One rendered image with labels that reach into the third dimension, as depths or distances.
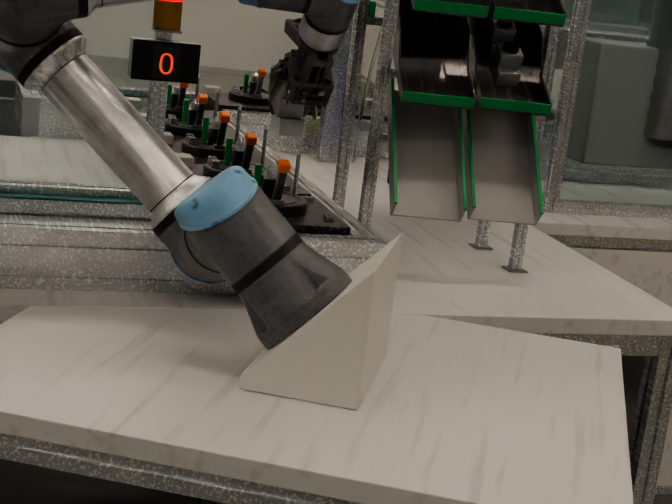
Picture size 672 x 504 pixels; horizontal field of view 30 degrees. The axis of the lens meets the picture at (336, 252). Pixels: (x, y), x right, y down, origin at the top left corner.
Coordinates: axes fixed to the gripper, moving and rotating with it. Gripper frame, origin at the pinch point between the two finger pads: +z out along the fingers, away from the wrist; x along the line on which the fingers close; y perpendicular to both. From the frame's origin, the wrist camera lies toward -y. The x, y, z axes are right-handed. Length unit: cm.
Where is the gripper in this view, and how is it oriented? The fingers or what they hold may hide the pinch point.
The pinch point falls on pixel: (288, 106)
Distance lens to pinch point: 222.9
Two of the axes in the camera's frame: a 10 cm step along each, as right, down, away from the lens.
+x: 9.5, 0.5, 3.0
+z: -2.7, 5.6, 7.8
